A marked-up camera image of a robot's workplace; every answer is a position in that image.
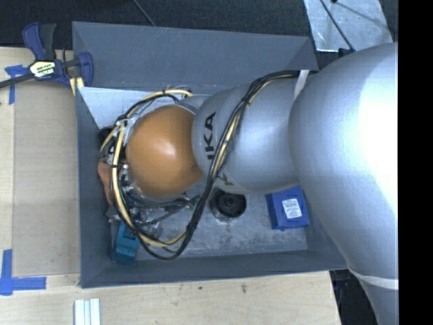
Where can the teal plastic box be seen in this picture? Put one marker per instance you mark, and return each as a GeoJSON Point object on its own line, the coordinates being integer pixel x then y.
{"type": "Point", "coordinates": [122, 247]}

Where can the black round cup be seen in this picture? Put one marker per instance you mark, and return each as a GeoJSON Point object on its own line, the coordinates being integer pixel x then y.
{"type": "Point", "coordinates": [229, 202]}

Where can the pale wood board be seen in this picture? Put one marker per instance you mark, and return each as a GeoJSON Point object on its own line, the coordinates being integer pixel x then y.
{"type": "Point", "coordinates": [44, 181]}

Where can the blue box with white label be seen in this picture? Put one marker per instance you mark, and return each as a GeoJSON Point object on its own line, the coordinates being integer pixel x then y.
{"type": "Point", "coordinates": [279, 213]}

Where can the grey metal bin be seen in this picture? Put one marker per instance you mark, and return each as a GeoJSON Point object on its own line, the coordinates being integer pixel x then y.
{"type": "Point", "coordinates": [189, 56]}

